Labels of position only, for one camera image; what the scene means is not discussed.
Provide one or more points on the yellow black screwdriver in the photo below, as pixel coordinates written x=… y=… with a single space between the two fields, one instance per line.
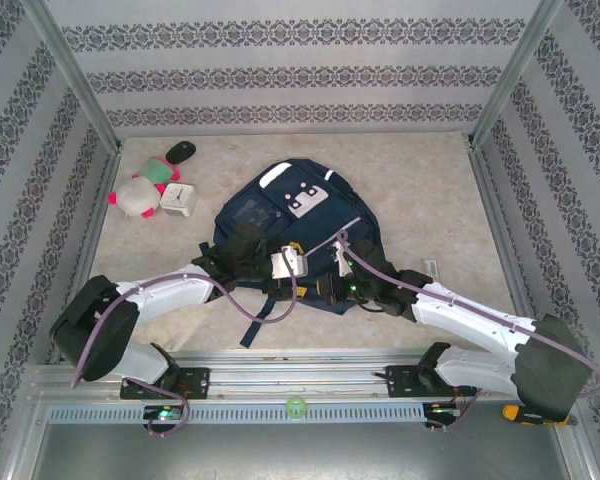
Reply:
x=515 y=413

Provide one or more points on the green pink plush toy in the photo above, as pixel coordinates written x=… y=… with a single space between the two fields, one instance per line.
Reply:
x=159 y=171

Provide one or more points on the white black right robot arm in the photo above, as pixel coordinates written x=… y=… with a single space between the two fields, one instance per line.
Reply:
x=470 y=315

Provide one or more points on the white square alarm clock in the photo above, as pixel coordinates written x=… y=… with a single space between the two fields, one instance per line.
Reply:
x=179 y=199

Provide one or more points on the white barcode label card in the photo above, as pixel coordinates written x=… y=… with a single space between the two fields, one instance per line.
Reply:
x=429 y=268

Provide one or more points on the controller board green light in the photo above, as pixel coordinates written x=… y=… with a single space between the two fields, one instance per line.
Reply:
x=442 y=411
x=162 y=414

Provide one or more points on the black computer mouse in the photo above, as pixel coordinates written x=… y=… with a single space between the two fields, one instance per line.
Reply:
x=181 y=151

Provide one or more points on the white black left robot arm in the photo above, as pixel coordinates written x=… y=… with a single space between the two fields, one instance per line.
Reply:
x=170 y=295

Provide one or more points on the navy blue backpack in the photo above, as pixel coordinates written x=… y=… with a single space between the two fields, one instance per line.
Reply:
x=330 y=220

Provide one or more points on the aluminium frame post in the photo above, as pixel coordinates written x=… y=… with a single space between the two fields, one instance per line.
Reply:
x=75 y=75
x=512 y=75

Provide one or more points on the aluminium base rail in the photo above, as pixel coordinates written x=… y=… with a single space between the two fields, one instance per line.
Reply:
x=300 y=375

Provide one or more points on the white pink plush toy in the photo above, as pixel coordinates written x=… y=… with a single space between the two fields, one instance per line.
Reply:
x=136 y=196

